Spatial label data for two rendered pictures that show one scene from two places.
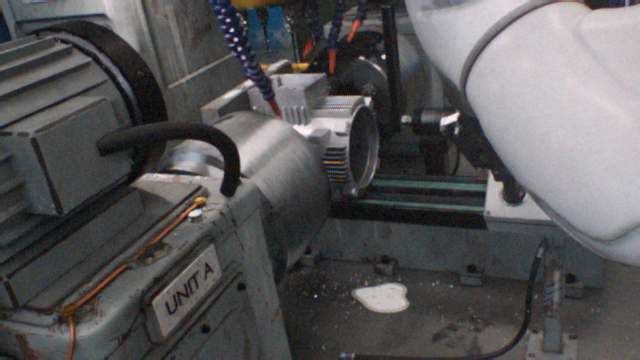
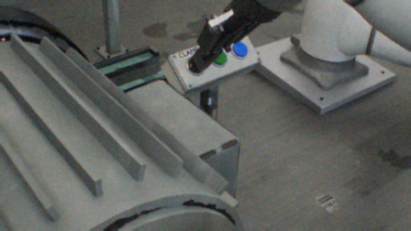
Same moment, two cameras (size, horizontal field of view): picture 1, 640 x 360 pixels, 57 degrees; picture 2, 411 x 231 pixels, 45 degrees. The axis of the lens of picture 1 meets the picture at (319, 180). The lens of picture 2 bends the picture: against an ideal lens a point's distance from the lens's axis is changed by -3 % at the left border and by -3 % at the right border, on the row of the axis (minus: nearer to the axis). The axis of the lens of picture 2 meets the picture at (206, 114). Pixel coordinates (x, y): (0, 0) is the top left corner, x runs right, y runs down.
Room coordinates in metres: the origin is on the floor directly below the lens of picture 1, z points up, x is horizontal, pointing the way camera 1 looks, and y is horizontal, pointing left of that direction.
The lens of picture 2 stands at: (0.36, 0.45, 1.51)
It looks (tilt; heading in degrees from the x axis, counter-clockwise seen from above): 36 degrees down; 293
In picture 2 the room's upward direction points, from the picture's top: 2 degrees clockwise
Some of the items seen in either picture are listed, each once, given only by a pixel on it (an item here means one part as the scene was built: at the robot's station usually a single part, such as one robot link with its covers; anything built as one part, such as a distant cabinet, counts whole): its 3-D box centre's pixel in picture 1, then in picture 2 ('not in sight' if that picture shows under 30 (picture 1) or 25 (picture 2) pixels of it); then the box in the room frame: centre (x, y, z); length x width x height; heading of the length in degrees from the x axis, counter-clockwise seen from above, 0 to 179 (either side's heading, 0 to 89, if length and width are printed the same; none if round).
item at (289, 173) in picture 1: (217, 224); not in sight; (0.77, 0.16, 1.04); 0.37 x 0.25 x 0.25; 153
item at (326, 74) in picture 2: not in sight; (320, 53); (0.56, -0.80, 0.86); 0.22 x 0.18 x 0.06; 149
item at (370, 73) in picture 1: (369, 81); not in sight; (1.39, -0.15, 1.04); 0.41 x 0.25 x 0.25; 153
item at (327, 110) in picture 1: (316, 145); not in sight; (1.09, 0.00, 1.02); 0.20 x 0.19 x 0.19; 62
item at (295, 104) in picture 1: (290, 99); not in sight; (1.11, 0.03, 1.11); 0.12 x 0.11 x 0.07; 62
